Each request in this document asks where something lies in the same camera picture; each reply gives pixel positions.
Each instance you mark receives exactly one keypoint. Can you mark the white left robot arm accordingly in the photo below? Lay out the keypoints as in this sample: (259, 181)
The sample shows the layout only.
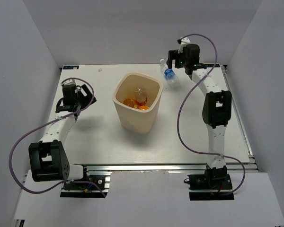
(48, 158)

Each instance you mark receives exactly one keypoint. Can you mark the orange juice bottle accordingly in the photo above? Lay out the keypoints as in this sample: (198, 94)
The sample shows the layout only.
(130, 102)
(143, 107)

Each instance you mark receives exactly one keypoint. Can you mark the clear bottle blue label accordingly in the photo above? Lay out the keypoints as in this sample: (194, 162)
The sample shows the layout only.
(169, 75)

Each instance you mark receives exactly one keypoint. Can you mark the left blue table label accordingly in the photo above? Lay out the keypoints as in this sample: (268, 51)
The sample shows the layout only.
(70, 67)

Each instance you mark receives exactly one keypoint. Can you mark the clear bottle red cap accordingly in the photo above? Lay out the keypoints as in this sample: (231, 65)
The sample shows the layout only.
(141, 96)

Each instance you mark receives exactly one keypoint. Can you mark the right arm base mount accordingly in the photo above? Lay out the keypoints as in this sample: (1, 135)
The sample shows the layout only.
(201, 190)

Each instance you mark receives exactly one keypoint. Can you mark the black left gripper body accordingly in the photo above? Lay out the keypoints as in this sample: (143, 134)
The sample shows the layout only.
(84, 101)

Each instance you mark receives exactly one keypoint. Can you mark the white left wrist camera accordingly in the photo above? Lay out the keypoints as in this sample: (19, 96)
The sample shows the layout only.
(68, 82)

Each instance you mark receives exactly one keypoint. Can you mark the blue table label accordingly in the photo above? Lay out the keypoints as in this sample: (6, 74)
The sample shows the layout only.
(212, 65)
(70, 67)

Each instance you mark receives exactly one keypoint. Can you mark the cream plastic bin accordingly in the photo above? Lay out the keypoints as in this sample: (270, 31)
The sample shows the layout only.
(135, 119)

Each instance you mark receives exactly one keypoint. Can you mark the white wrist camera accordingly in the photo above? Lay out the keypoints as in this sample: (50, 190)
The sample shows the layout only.
(183, 42)
(68, 82)

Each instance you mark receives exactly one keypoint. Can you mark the right blue table label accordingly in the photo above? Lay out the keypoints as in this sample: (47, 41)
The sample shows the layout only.
(212, 65)

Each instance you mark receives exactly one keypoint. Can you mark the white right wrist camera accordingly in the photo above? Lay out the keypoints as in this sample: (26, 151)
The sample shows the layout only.
(183, 42)

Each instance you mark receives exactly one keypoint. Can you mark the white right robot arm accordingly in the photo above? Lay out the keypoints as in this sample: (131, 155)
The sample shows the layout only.
(216, 114)

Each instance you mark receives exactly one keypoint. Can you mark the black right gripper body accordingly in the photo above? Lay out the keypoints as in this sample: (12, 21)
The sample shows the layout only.
(179, 58)

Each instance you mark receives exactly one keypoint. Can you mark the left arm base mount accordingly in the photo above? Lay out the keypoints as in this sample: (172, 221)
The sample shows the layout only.
(94, 184)

